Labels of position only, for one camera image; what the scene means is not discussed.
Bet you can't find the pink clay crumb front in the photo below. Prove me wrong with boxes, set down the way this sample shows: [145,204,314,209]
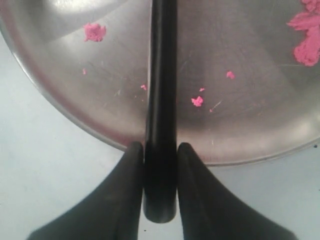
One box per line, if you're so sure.
[83,23,107,42]

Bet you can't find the round steel plate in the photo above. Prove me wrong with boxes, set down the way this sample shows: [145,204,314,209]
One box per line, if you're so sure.
[0,0,320,165]

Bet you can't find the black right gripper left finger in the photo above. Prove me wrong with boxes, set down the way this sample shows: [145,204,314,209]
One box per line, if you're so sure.
[28,142,144,240]

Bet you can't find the black kitchen knife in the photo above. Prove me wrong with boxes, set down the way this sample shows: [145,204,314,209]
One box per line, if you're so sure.
[143,0,178,224]

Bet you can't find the pink clay crumbs right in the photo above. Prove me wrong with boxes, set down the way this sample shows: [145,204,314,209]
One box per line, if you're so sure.
[286,0,320,67]

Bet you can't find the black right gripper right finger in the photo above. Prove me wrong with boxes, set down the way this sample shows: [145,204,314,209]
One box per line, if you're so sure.
[177,142,297,240]

